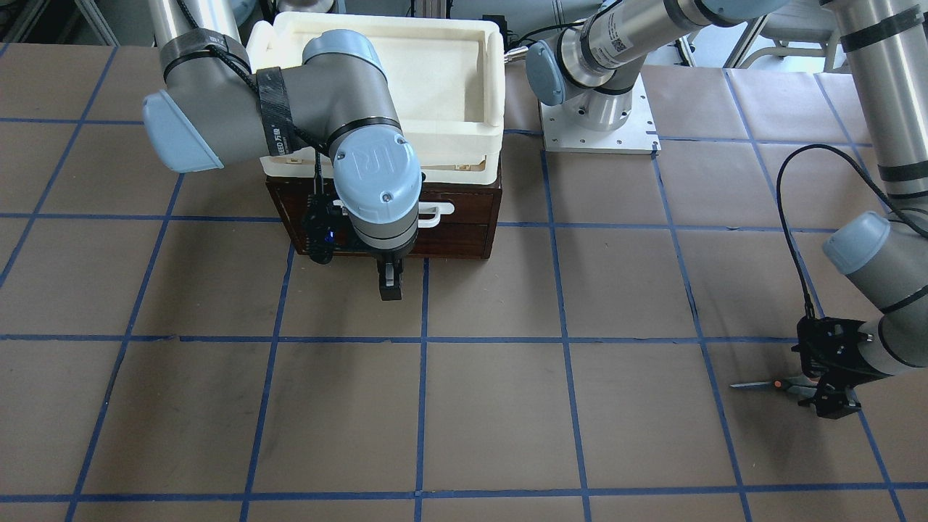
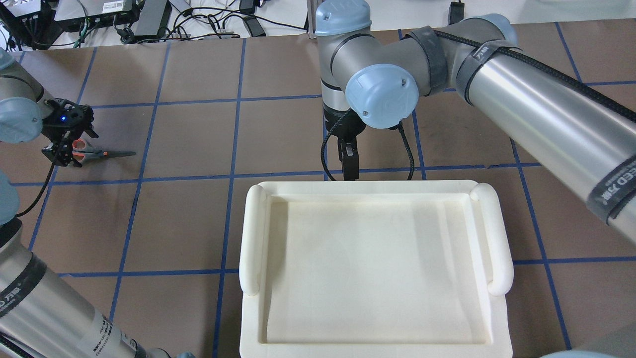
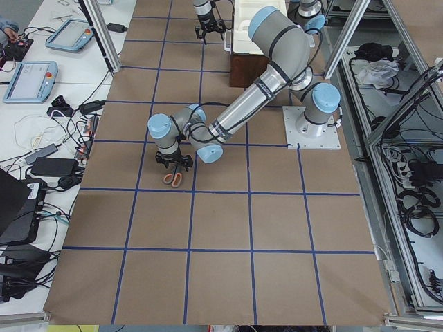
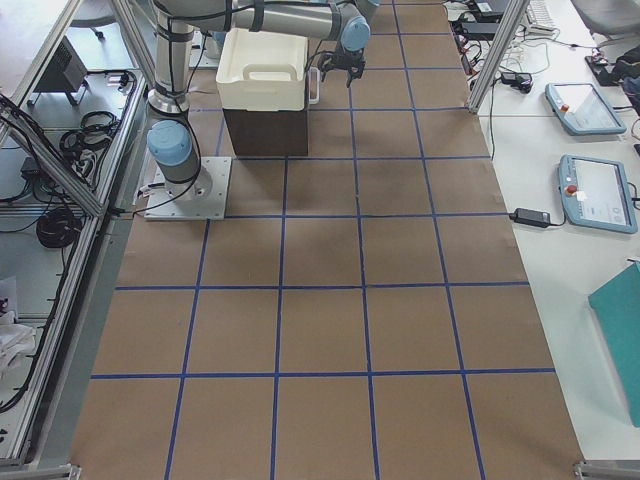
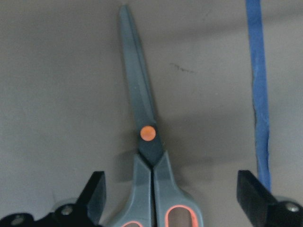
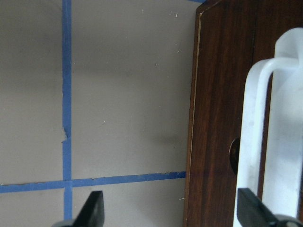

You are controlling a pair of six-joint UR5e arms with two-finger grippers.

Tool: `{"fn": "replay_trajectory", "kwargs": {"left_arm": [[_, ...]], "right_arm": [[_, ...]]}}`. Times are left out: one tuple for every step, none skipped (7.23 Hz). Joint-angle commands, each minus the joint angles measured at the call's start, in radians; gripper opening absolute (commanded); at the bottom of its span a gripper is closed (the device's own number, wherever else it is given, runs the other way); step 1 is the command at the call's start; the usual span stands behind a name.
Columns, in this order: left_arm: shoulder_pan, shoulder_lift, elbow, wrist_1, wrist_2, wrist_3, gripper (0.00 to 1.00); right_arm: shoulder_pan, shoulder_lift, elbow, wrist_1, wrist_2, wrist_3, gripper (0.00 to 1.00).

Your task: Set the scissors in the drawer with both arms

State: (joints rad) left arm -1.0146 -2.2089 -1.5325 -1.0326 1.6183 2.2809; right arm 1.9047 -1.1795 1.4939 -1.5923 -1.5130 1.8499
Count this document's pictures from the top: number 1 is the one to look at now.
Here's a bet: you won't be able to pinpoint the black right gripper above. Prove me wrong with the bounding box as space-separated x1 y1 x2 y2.
369 250 405 301

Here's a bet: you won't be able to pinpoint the orange grey handled scissors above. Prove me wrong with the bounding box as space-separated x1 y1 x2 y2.
729 376 819 397

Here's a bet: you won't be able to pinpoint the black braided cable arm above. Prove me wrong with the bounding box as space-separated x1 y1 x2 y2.
776 144 928 320
174 0 327 211

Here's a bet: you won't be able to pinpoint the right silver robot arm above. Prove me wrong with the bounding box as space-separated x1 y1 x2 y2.
142 1 423 301

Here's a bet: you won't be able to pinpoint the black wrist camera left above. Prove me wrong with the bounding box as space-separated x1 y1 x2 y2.
796 317 845 365

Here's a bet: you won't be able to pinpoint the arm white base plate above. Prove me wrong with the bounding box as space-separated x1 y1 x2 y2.
539 77 662 154

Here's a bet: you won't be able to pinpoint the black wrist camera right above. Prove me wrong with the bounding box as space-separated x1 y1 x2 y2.
302 193 339 265

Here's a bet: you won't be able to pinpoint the black braided cable right arm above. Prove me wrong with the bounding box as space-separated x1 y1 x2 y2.
174 0 327 211

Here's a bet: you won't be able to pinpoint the dark wooden drawer cabinet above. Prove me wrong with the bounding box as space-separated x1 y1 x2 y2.
265 169 503 259

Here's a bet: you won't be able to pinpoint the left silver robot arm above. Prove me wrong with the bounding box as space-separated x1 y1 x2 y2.
515 1 927 419

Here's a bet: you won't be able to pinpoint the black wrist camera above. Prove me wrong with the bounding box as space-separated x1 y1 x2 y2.
302 193 339 265
796 317 845 365

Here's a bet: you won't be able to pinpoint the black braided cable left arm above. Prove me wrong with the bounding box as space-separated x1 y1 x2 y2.
776 144 928 320

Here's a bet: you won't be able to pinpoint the white foam box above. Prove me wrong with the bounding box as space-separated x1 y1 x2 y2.
246 12 506 186

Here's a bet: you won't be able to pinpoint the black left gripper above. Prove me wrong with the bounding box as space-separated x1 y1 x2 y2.
793 316 882 419

